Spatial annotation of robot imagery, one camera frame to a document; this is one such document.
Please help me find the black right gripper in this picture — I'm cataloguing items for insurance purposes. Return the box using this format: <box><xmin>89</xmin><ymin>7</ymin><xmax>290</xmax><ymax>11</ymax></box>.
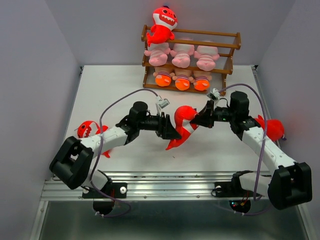
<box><xmin>189</xmin><ymin>99</ymin><xmax>236</xmax><ymax>129</ymax></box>

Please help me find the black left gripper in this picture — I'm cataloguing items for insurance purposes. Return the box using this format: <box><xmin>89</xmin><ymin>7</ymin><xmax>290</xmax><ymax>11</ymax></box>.
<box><xmin>137</xmin><ymin>110</ymin><xmax>181</xmax><ymax>140</ymax></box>

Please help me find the red shark plush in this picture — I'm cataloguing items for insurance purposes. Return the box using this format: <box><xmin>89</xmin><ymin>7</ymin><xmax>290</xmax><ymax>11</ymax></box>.
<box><xmin>74</xmin><ymin>120</ymin><xmax>112</xmax><ymax>159</ymax></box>
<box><xmin>165</xmin><ymin>105</ymin><xmax>198</xmax><ymax>151</ymax></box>
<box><xmin>266</xmin><ymin>119</ymin><xmax>286</xmax><ymax>142</ymax></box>
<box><xmin>146</xmin><ymin>5</ymin><xmax>178</xmax><ymax>47</ymax></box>

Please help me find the boy doll from corner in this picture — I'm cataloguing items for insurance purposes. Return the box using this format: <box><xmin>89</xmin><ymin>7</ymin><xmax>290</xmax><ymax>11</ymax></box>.
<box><xmin>193</xmin><ymin>71</ymin><xmax>212</xmax><ymax>91</ymax></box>

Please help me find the boy doll face up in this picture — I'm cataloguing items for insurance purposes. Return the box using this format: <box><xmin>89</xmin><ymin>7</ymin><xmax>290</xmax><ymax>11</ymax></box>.
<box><xmin>172</xmin><ymin>68</ymin><xmax>194</xmax><ymax>91</ymax></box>

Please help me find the boy doll black hair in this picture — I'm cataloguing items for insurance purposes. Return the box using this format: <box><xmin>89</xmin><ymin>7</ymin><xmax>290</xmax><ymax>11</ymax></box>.
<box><xmin>153</xmin><ymin>66</ymin><xmax>175</xmax><ymax>87</ymax></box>

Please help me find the pink pig plush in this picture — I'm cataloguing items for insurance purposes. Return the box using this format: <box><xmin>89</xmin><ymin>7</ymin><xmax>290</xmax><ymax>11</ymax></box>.
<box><xmin>193</xmin><ymin>45</ymin><xmax>220</xmax><ymax>72</ymax></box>
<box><xmin>144</xmin><ymin>42</ymin><xmax>171</xmax><ymax>67</ymax></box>
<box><xmin>170</xmin><ymin>43</ymin><xmax>195</xmax><ymax>69</ymax></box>

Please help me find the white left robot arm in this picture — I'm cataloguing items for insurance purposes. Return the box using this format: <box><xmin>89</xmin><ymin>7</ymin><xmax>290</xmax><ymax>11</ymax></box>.
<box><xmin>49</xmin><ymin>101</ymin><xmax>182</xmax><ymax>198</ymax></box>

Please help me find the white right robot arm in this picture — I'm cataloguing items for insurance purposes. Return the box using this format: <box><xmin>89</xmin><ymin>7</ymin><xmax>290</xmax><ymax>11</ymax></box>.
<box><xmin>192</xmin><ymin>89</ymin><xmax>313</xmax><ymax>210</ymax></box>

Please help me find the wooden three-tier shelf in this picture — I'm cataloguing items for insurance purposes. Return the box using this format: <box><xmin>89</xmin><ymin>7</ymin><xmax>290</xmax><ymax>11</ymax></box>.
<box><xmin>142</xmin><ymin>28</ymin><xmax>241</xmax><ymax>94</ymax></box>

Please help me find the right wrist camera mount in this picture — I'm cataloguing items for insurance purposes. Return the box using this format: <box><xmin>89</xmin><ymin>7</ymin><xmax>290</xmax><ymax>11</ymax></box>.
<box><xmin>207</xmin><ymin>88</ymin><xmax>221</xmax><ymax>102</ymax></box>

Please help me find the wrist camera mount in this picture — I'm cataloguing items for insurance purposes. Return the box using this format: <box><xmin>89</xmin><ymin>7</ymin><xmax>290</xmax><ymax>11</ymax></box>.
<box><xmin>207</xmin><ymin>88</ymin><xmax>221</xmax><ymax>102</ymax></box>
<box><xmin>155</xmin><ymin>95</ymin><xmax>170</xmax><ymax>115</ymax></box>

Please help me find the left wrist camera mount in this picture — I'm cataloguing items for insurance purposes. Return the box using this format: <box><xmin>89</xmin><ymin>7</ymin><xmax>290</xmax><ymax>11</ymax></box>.
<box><xmin>155</xmin><ymin>95</ymin><xmax>170</xmax><ymax>115</ymax></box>

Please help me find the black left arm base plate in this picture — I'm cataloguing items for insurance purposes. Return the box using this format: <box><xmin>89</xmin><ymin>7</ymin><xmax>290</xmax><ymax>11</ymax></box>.
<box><xmin>82</xmin><ymin>182</ymin><xmax>128</xmax><ymax>199</ymax></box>

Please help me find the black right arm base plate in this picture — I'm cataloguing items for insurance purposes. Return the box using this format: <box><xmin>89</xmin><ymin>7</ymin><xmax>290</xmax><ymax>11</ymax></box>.
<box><xmin>211</xmin><ymin>181</ymin><xmax>253</xmax><ymax>198</ymax></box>

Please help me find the aluminium rail frame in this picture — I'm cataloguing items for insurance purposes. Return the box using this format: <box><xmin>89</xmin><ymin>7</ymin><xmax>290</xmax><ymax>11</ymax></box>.
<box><xmin>41</xmin><ymin>65</ymin><xmax>311</xmax><ymax>240</ymax></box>

